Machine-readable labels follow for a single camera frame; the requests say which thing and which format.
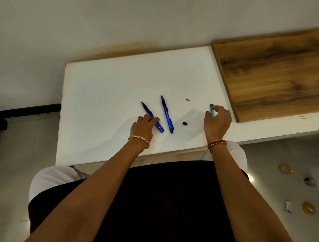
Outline black shirt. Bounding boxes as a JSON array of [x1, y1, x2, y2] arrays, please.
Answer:
[[28, 160, 250, 242]]

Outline person's left hand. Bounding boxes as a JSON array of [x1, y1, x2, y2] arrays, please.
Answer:
[[130, 114, 160, 147]]

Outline blue pen with black grip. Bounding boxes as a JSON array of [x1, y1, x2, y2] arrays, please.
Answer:
[[141, 101, 165, 133], [161, 95, 174, 134]]

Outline person's right forearm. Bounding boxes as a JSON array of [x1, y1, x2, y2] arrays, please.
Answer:
[[211, 144, 293, 242]]

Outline golden round floor disc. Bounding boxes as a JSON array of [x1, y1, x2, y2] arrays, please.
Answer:
[[302, 202, 316, 216]]

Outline brown wooden board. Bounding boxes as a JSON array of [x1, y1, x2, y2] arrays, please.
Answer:
[[212, 29, 319, 123]]

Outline white trousers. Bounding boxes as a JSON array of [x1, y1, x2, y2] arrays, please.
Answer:
[[29, 140, 248, 203]]

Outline brown round floor disc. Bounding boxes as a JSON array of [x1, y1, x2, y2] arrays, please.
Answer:
[[278, 164, 293, 175]]

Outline person's right hand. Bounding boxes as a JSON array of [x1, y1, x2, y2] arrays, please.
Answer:
[[204, 105, 233, 144]]

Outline person's left forearm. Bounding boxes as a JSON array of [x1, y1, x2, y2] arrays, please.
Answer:
[[25, 140, 149, 242]]

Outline red braided bracelet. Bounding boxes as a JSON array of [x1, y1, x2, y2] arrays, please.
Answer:
[[207, 140, 227, 150]]

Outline gold bangle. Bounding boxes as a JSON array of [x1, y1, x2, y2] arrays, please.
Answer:
[[128, 135, 150, 149]]

